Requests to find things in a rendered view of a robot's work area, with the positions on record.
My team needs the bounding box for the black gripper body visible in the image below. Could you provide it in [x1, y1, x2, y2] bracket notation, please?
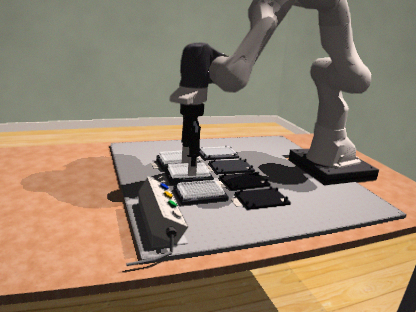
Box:
[180, 103, 204, 132]

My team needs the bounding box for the white button panel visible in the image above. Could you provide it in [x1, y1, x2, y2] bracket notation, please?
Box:
[126, 177, 189, 266]

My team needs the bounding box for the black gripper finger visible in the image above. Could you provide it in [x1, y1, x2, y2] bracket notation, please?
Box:
[186, 121, 201, 176]
[181, 115, 189, 163]

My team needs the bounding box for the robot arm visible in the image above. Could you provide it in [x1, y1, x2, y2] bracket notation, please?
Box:
[170, 0, 371, 169]

